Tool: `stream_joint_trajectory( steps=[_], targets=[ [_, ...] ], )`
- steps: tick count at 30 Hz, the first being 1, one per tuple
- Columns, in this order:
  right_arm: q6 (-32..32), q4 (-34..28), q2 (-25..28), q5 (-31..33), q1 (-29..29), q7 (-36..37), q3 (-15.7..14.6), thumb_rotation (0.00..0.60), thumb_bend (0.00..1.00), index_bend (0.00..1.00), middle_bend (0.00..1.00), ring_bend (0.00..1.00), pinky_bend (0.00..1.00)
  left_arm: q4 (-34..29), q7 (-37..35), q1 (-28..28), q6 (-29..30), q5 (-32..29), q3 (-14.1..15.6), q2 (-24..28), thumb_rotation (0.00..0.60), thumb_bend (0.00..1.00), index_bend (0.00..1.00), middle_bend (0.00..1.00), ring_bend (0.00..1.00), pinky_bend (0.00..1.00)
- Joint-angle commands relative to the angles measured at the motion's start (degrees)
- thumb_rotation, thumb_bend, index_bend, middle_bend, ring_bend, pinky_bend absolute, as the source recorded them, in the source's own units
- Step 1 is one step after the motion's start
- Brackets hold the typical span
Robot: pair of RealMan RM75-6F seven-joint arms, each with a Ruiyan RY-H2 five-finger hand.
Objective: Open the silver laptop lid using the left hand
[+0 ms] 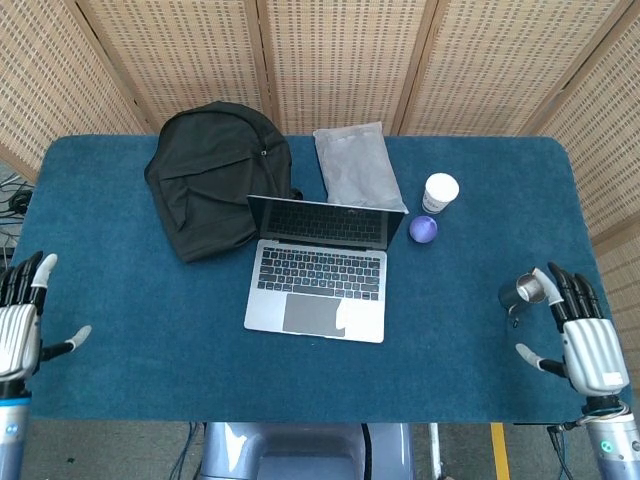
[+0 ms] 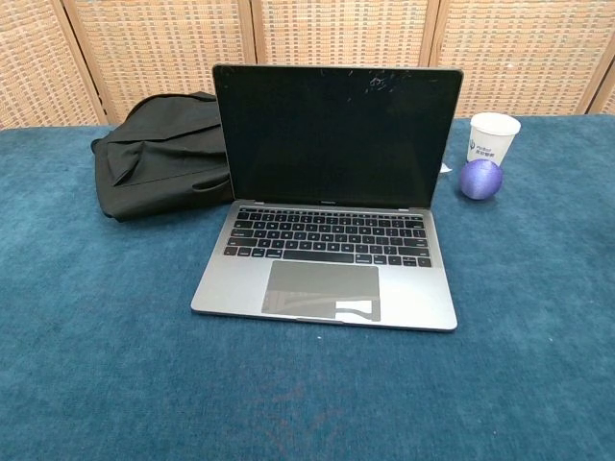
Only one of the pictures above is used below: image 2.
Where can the silver laptop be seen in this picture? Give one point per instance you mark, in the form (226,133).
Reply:
(327,211)

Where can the grey plastic zip pouch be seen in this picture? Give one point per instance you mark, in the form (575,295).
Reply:
(446,167)

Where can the black fabric backpack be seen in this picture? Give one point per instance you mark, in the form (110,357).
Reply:
(158,168)

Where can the purple ball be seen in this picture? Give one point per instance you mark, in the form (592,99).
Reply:
(480,179)

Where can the white paper cup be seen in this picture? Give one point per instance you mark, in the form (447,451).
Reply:
(492,141)

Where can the blue carpet table mat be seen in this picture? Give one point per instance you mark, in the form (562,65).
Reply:
(96,336)

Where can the woven bamboo folding screen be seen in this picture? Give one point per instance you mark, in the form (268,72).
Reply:
(144,53)

